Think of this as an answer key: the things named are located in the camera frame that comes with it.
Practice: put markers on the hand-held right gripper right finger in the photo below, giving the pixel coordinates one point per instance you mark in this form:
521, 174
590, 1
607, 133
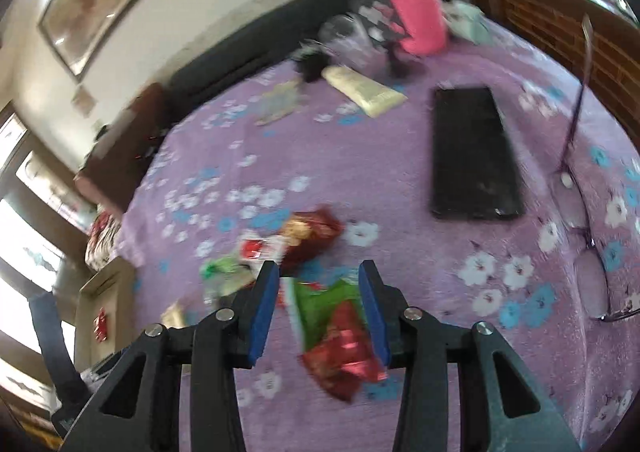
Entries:
376, 312

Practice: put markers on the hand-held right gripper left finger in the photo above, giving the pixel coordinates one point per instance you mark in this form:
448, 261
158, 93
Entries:
264, 312

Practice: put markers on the green watermelon snack packet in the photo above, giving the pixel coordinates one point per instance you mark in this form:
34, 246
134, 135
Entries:
320, 317

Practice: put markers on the white red snack packet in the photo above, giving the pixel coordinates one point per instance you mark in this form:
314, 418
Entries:
257, 248

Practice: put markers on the shiny red snack packet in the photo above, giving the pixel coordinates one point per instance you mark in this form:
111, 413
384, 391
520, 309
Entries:
340, 367

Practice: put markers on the cardboard box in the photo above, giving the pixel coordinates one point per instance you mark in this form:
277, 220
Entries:
115, 282

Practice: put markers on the green white snack packet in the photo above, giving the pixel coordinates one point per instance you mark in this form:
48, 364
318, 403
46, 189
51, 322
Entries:
225, 277

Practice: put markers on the person's leg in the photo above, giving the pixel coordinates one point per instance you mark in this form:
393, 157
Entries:
50, 342

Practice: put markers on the tan snack packet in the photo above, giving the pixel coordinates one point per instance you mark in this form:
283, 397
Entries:
174, 316

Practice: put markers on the dark red snack packet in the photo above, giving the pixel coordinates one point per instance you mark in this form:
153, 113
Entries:
312, 232

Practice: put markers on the long red snack packet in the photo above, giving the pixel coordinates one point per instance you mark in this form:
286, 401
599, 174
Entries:
100, 324

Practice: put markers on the red floral cushion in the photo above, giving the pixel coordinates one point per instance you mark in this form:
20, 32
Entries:
102, 239

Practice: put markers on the black smartphone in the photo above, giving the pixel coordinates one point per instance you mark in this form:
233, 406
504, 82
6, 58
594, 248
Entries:
472, 157

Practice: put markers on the olive booklet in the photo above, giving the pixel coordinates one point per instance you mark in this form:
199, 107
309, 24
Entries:
277, 105

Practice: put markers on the brown chair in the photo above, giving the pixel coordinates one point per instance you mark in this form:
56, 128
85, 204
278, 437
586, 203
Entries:
125, 152

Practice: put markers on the eyeglasses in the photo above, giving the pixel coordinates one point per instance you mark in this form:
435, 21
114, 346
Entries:
592, 282

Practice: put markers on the cream tube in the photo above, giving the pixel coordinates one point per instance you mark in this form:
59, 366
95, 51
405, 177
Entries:
362, 90

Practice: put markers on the wooden glass door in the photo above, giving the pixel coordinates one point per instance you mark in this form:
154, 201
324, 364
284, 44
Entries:
45, 187

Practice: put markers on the black headboard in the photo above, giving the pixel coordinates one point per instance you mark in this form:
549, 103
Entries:
225, 67

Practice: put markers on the black container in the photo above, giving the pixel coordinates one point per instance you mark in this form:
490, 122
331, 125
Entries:
312, 63

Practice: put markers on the clear plastic bag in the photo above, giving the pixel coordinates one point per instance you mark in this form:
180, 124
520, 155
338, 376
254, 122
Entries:
345, 40

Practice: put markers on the pink bottle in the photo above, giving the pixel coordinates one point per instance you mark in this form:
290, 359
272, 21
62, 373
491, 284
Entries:
417, 12

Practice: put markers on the teal cloth item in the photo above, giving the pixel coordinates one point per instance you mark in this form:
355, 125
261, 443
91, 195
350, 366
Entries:
465, 20

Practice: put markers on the small wall frame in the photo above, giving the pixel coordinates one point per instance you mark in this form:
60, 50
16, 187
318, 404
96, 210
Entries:
84, 100

